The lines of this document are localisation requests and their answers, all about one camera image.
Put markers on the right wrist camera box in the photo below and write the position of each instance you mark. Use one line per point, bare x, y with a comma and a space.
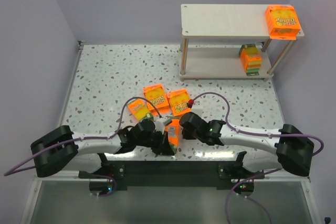
195, 107

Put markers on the white two-tier shelf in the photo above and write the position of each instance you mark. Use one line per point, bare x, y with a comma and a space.
212, 35

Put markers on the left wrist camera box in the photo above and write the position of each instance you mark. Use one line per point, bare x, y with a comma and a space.
161, 123

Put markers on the orange Scrub Daddy box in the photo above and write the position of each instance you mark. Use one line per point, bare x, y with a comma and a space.
282, 22
178, 101
157, 96

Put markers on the multicolour sponge stack pack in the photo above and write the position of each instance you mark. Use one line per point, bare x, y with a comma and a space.
139, 110
173, 131
251, 59

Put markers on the left aluminium frame rail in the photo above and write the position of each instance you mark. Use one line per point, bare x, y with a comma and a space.
73, 76

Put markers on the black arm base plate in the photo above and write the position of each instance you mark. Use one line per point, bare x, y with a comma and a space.
218, 174

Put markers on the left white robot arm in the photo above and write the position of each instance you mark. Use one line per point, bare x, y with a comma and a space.
54, 151

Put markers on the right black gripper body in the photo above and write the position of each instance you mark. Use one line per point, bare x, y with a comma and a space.
186, 132

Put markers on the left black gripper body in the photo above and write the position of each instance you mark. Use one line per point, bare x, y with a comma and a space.
163, 145

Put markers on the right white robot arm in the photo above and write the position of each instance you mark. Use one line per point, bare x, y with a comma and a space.
285, 148

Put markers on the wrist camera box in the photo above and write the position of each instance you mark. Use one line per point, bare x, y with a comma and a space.
195, 107
161, 123

